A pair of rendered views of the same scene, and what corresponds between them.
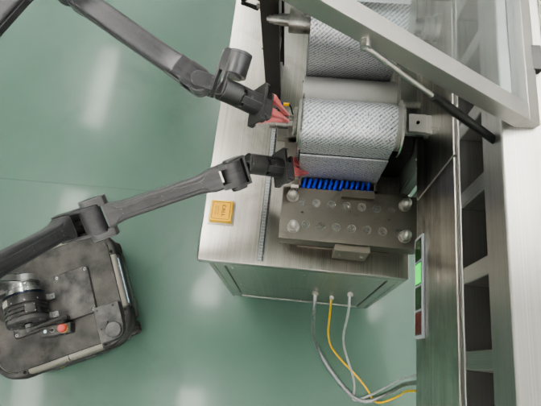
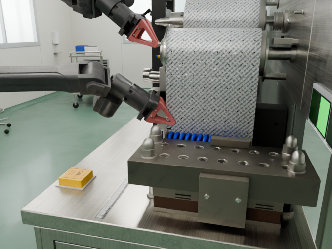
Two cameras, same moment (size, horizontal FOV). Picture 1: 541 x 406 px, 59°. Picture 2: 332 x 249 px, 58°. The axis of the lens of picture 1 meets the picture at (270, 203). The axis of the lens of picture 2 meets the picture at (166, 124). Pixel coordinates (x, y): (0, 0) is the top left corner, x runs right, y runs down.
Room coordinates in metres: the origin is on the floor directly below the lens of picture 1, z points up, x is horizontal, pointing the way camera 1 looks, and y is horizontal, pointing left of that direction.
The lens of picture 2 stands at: (-0.26, -0.13, 1.31)
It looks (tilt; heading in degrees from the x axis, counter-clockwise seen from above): 18 degrees down; 3
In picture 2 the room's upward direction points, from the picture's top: straight up
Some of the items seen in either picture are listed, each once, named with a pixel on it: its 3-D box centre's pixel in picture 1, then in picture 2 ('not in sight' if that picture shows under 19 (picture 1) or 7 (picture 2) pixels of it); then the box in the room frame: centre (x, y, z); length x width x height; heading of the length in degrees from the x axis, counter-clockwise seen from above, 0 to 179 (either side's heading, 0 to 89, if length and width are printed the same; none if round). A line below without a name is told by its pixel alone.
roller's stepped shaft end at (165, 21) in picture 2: (278, 19); (163, 21); (0.86, -0.06, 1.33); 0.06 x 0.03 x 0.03; 79
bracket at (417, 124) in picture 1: (419, 124); (284, 40); (0.54, -0.39, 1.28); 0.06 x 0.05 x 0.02; 79
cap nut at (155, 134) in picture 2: (292, 193); (155, 133); (0.47, -0.07, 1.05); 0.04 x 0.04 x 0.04
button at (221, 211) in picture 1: (221, 211); (76, 177); (0.49, 0.16, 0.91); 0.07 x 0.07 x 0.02; 79
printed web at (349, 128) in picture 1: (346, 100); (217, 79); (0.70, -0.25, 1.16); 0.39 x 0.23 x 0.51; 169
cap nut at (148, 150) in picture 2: (293, 225); (148, 146); (0.38, -0.06, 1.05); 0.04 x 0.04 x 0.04
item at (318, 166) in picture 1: (340, 169); (209, 110); (0.51, -0.21, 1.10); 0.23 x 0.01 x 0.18; 79
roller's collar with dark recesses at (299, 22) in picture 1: (300, 20); (180, 21); (0.85, -0.12, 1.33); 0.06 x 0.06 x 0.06; 79
